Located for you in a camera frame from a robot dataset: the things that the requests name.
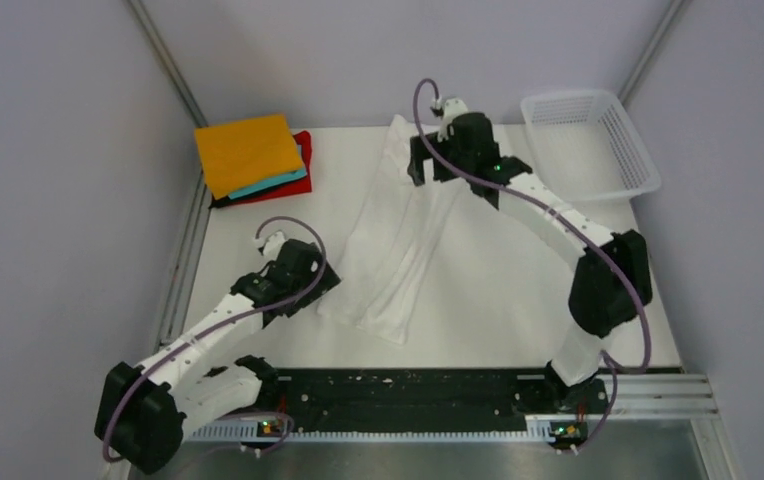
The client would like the white t shirt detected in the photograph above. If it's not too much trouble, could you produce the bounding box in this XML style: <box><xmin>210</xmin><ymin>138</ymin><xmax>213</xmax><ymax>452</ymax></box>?
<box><xmin>316</xmin><ymin>115</ymin><xmax>501</xmax><ymax>346</ymax></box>

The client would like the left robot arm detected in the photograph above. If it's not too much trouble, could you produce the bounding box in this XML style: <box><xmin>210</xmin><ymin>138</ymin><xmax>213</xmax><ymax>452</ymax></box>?
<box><xmin>94</xmin><ymin>233</ymin><xmax>340</xmax><ymax>474</ymax></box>

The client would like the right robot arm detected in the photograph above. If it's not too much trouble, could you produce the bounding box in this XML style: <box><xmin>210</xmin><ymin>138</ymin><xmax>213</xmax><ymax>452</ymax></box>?
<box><xmin>407</xmin><ymin>112</ymin><xmax>652</xmax><ymax>412</ymax></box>

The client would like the red folded t shirt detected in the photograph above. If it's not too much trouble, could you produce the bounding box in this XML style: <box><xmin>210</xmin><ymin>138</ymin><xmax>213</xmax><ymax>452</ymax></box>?
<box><xmin>210</xmin><ymin>130</ymin><xmax>313</xmax><ymax>208</ymax></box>

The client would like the teal folded t shirt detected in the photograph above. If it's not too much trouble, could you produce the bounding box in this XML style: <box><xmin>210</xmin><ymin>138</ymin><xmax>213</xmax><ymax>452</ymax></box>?
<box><xmin>228</xmin><ymin>165</ymin><xmax>308</xmax><ymax>200</ymax></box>

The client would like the black folded t shirt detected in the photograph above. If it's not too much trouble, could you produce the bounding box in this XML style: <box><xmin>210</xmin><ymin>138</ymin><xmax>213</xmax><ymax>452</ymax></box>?
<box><xmin>209</xmin><ymin>196</ymin><xmax>232</xmax><ymax>209</ymax></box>

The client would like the white plastic basket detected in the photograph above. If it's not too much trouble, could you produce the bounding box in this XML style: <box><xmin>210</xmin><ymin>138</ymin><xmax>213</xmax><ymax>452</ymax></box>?
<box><xmin>520</xmin><ymin>89</ymin><xmax>662</xmax><ymax>203</ymax></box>

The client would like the orange folded t shirt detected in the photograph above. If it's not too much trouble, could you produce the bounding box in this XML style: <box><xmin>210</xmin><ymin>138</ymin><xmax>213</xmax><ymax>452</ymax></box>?
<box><xmin>194</xmin><ymin>114</ymin><xmax>304</xmax><ymax>198</ymax></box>

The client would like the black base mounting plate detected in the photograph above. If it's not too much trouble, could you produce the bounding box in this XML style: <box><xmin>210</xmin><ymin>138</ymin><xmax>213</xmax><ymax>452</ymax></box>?
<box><xmin>216</xmin><ymin>368</ymin><xmax>612</xmax><ymax>435</ymax></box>

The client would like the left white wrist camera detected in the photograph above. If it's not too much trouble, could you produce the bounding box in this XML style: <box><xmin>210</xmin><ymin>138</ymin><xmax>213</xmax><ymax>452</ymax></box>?
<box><xmin>256</xmin><ymin>230</ymin><xmax>288</xmax><ymax>259</ymax></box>

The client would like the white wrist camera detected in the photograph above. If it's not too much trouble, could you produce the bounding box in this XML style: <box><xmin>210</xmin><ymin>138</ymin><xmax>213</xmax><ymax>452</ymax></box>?
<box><xmin>430</xmin><ymin>97</ymin><xmax>470</xmax><ymax>142</ymax></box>
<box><xmin>256</xmin><ymin>230</ymin><xmax>288</xmax><ymax>259</ymax></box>

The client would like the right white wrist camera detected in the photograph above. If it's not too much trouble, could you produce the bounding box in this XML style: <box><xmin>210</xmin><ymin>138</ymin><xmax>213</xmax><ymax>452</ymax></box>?
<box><xmin>430</xmin><ymin>97</ymin><xmax>470</xmax><ymax>142</ymax></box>

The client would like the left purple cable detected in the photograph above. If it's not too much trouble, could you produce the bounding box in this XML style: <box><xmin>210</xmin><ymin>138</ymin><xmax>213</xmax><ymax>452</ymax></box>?
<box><xmin>101</xmin><ymin>215</ymin><xmax>328</xmax><ymax>464</ymax></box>

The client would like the purple cable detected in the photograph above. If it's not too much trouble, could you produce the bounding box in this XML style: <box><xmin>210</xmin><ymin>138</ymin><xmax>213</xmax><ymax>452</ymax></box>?
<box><xmin>411</xmin><ymin>78</ymin><xmax>654</xmax><ymax>458</ymax></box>
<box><xmin>101</xmin><ymin>215</ymin><xmax>328</xmax><ymax>464</ymax></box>

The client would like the left aluminium frame rail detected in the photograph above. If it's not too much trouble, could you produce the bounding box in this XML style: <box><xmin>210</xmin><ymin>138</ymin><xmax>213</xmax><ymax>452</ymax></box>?
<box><xmin>150</xmin><ymin>173</ymin><xmax>211</xmax><ymax>353</ymax></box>

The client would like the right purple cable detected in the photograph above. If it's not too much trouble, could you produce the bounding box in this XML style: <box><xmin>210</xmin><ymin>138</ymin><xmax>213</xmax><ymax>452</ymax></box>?
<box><xmin>411</xmin><ymin>78</ymin><xmax>654</xmax><ymax>458</ymax></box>

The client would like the right corner metal post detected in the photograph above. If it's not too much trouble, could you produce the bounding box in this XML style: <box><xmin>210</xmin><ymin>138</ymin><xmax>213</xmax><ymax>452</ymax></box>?
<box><xmin>617</xmin><ymin>0</ymin><xmax>692</xmax><ymax>107</ymax></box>

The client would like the corner metal post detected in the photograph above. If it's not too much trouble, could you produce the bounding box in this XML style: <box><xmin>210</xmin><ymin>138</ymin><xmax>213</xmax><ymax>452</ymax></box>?
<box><xmin>125</xmin><ymin>0</ymin><xmax>208</xmax><ymax>127</ymax></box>
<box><xmin>617</xmin><ymin>0</ymin><xmax>692</xmax><ymax>107</ymax></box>

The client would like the white slotted cable duct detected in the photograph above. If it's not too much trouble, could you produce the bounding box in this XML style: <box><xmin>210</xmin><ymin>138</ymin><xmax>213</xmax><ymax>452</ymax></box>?
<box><xmin>187</xmin><ymin>420</ymin><xmax>554</xmax><ymax>444</ymax></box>

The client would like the left corner metal post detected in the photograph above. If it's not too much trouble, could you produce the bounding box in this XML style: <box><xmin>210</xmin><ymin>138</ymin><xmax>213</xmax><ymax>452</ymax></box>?
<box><xmin>125</xmin><ymin>0</ymin><xmax>208</xmax><ymax>127</ymax></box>

